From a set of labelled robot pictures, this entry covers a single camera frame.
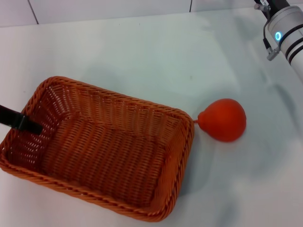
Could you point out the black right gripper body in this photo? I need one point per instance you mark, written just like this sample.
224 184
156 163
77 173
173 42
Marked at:
274 5

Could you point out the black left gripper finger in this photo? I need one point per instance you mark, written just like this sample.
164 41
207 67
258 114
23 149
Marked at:
21 121

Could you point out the orange woven rectangular basket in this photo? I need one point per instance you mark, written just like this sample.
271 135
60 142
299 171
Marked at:
101 151

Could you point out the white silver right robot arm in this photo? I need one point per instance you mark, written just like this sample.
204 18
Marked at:
291 30

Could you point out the orange pear-shaped toy fruit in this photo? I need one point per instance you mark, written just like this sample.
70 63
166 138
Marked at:
225 120

